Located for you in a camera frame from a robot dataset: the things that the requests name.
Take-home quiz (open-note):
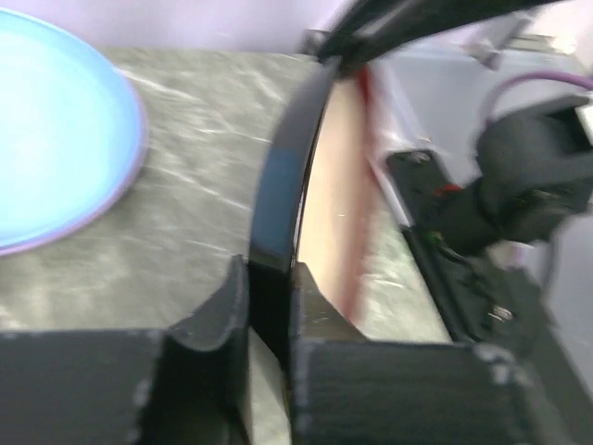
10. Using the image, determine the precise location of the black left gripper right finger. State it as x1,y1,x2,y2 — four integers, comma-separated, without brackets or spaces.
289,265,536,444

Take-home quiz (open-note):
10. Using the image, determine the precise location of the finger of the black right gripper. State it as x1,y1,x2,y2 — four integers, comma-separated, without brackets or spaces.
314,0,546,76

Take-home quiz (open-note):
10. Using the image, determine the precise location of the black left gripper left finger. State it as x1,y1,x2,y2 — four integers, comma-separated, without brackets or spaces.
1,256,250,444

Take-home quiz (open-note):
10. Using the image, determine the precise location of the dark red plate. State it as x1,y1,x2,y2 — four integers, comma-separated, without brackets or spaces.
247,57,381,372

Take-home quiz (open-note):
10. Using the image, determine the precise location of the light blue plate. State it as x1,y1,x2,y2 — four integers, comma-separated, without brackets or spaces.
1,9,148,255

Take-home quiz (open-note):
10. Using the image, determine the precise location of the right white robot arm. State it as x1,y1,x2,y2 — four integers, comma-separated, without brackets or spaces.
315,1,592,255

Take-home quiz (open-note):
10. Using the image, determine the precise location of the black base beam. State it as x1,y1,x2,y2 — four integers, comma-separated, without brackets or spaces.
385,150,592,444

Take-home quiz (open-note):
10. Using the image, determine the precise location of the aluminium rail frame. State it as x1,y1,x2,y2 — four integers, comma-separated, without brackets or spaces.
365,1,592,227

